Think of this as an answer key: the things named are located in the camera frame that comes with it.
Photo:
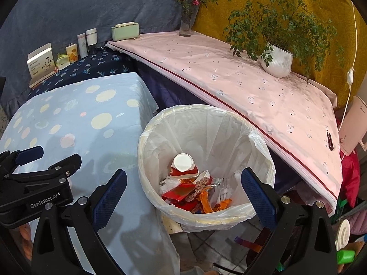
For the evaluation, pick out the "white open gift box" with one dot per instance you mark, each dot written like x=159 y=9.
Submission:
x=41 y=64

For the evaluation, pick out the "dark red scrunchie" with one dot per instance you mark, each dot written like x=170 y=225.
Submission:
x=199 y=186

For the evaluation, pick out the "black hair clip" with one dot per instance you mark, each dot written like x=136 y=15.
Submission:
x=330 y=141

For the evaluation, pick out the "pink electric kettle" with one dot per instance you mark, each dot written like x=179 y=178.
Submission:
x=354 y=127

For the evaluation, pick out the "yellow hanging cloth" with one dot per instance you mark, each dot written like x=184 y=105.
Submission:
x=344 y=80

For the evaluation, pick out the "person's left hand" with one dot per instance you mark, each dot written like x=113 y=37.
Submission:
x=27 y=244

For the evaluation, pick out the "white lined trash bin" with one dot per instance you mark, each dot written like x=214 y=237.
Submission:
x=220 y=142

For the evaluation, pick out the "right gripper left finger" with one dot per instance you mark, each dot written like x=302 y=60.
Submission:
x=53 y=250

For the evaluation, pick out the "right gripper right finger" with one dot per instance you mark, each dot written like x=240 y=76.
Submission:
x=301 y=239

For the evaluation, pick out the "green white small packet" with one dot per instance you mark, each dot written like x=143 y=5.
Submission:
x=62 y=61

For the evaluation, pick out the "mint green tissue box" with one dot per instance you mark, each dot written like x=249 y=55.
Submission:
x=128 y=30

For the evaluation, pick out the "pink bed sheet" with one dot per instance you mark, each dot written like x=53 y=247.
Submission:
x=291 y=113

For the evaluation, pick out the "potted green plant white pot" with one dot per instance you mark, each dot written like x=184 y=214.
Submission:
x=259 y=27

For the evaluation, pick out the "round red white paper cup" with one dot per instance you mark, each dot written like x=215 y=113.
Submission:
x=183 y=167

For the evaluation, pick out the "glass vase pink flowers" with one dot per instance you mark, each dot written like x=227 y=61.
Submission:
x=189 y=9

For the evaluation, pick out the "orange patterned small box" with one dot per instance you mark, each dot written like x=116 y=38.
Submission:
x=72 y=52

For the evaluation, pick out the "blue grey hanging blanket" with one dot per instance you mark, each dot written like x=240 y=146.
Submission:
x=29 y=24

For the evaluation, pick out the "orange plastic bag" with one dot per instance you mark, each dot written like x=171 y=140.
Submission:
x=201 y=204

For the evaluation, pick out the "light blue dotted tablecloth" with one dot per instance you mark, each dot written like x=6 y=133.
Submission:
x=100 y=119

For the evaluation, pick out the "tall white tube bottle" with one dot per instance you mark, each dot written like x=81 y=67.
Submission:
x=82 y=46

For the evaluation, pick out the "white cylindrical jar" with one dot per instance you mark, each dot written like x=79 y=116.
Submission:
x=91 y=36

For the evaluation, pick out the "navy floral cloth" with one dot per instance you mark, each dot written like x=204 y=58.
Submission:
x=104 y=62

